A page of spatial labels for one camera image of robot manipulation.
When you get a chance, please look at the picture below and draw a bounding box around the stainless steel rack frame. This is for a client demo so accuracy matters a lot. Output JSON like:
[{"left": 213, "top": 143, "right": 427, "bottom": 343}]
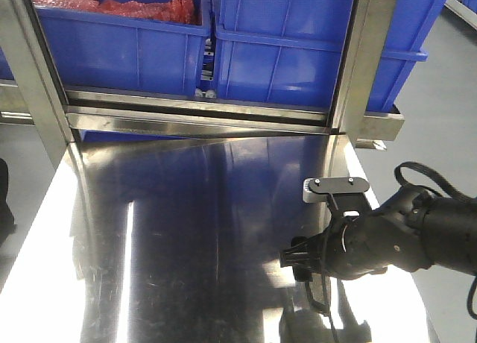
[{"left": 1, "top": 0, "right": 404, "bottom": 166}]

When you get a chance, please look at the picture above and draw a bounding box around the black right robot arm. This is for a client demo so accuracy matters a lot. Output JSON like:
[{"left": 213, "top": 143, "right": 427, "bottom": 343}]
[{"left": 280, "top": 187, "right": 476, "bottom": 281}]

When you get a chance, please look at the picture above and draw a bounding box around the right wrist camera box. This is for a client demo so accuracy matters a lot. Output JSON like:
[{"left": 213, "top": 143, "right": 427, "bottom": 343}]
[{"left": 303, "top": 177, "right": 371, "bottom": 217}]

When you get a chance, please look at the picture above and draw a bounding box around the grey brake pad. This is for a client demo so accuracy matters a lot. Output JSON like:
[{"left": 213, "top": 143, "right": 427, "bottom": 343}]
[{"left": 305, "top": 274, "right": 331, "bottom": 316}]

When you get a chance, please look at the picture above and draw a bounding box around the blue plastic bin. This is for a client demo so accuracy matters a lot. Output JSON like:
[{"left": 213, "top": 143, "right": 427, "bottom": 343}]
[
  {"left": 35, "top": 0, "right": 211, "bottom": 95},
  {"left": 212, "top": 0, "right": 446, "bottom": 113}
]

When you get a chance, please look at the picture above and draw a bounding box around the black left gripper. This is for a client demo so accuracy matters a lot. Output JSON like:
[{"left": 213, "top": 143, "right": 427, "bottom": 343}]
[{"left": 1, "top": 159, "right": 16, "bottom": 245}]

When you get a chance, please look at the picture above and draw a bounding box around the red bubble wrap bag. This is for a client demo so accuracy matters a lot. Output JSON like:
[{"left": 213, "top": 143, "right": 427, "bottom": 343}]
[{"left": 32, "top": 0, "right": 198, "bottom": 25}]

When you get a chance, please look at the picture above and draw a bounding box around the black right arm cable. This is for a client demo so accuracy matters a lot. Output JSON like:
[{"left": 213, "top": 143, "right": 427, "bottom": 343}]
[{"left": 394, "top": 161, "right": 477, "bottom": 321}]

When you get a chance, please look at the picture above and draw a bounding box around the left blue plastic bin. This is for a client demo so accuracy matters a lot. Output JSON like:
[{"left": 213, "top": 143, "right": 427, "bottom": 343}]
[{"left": 35, "top": 0, "right": 211, "bottom": 95}]

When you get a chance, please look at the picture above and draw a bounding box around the right blue plastic bin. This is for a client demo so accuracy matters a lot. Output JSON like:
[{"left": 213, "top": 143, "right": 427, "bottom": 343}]
[{"left": 212, "top": 0, "right": 446, "bottom": 113}]

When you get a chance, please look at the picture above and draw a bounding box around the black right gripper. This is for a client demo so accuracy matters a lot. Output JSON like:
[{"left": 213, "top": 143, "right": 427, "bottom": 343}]
[{"left": 279, "top": 210, "right": 429, "bottom": 282}]

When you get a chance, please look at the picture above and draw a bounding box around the far left blue bin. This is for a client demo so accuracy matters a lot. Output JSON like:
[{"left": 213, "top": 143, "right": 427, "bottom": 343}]
[{"left": 0, "top": 49, "right": 14, "bottom": 80}]

